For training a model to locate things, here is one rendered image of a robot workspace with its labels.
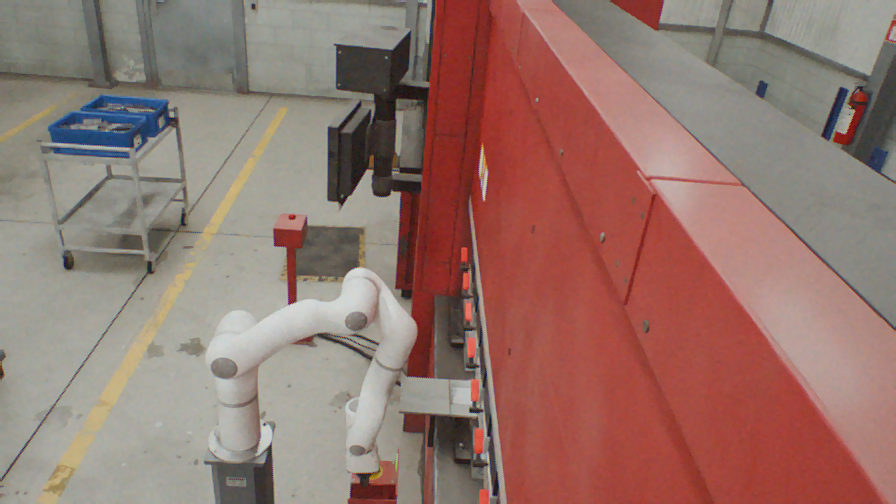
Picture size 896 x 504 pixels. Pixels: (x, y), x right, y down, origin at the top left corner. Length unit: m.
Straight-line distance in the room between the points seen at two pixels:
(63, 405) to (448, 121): 2.54
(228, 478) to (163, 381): 1.93
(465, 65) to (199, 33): 6.76
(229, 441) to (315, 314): 0.53
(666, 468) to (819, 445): 0.26
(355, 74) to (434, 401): 1.39
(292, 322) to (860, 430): 1.56
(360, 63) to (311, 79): 6.19
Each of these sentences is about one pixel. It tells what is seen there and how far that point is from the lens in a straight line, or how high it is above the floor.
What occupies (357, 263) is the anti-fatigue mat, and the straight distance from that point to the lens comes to 5.04.
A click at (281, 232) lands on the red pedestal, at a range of 3.83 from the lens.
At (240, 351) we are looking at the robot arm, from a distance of 1.86.
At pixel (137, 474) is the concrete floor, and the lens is 3.59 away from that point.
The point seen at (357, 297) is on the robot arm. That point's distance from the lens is 1.74.
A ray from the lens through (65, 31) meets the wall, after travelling 9.86.
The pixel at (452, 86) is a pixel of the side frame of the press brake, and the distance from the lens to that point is 2.71.
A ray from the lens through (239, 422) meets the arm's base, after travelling 2.07.
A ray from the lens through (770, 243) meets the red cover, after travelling 0.61.
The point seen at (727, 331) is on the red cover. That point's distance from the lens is 0.52.
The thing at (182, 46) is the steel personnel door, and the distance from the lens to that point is 9.30.
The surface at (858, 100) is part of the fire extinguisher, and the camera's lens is 7.28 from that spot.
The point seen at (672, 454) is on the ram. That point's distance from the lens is 0.65.
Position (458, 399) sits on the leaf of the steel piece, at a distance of 2.34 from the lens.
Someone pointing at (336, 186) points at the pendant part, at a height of 1.32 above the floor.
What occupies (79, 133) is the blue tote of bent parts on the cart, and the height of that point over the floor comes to 0.98.
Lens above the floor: 2.53
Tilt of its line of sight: 29 degrees down
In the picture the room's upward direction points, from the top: 5 degrees clockwise
